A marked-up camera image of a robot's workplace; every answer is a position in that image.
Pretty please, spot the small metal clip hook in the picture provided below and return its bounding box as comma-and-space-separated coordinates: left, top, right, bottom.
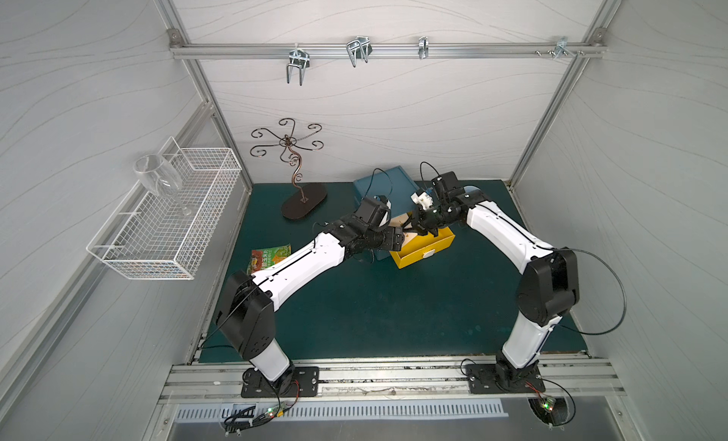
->
418, 36, 430, 60

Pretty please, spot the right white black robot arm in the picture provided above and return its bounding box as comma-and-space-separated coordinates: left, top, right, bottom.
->
405, 172, 579, 392

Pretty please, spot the left black cable bundle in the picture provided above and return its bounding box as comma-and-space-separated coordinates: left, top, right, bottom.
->
223, 377, 301, 436

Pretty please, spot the right black cable loop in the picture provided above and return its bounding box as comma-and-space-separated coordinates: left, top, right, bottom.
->
559, 248, 628, 337

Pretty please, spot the clear wine glass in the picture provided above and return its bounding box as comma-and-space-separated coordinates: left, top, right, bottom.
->
133, 154, 193, 217

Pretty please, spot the metal bracket hook right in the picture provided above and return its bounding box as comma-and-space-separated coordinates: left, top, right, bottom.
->
534, 37, 585, 60

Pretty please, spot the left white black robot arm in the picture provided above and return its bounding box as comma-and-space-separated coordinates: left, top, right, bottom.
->
214, 196, 405, 393

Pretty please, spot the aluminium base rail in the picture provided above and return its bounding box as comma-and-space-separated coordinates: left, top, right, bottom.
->
158, 354, 627, 403

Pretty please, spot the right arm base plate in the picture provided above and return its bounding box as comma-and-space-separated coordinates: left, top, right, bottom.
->
464, 363, 545, 395

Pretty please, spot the green snack packet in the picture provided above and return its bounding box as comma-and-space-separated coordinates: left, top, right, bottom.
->
246, 244, 291, 274

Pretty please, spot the metal double hook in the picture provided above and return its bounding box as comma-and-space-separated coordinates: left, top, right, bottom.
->
286, 49, 311, 86

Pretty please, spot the brown metal jewelry stand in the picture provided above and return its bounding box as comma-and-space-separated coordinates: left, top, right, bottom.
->
249, 118, 328, 221

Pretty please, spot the beige postcard small red text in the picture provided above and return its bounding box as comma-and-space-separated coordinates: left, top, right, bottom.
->
390, 213, 411, 232

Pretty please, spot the white vent grille strip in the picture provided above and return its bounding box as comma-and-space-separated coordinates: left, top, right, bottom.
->
174, 399, 508, 424

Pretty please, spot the yellow drawer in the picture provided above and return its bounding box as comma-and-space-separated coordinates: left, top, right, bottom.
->
390, 228, 456, 268

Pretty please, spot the metal wire hook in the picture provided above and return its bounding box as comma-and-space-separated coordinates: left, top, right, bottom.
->
345, 36, 373, 67

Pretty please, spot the aluminium top rail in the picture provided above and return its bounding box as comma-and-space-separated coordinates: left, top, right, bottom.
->
170, 41, 608, 60

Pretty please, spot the round black floor port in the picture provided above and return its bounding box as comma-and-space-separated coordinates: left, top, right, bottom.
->
528, 397, 574, 427

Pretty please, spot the teal drawer cabinet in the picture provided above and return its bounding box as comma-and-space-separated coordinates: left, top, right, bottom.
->
354, 166, 419, 226

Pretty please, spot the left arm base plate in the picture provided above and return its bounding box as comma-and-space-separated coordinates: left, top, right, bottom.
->
240, 366, 320, 399

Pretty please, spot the white wire basket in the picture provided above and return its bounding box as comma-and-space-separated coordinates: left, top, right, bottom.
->
86, 137, 241, 281

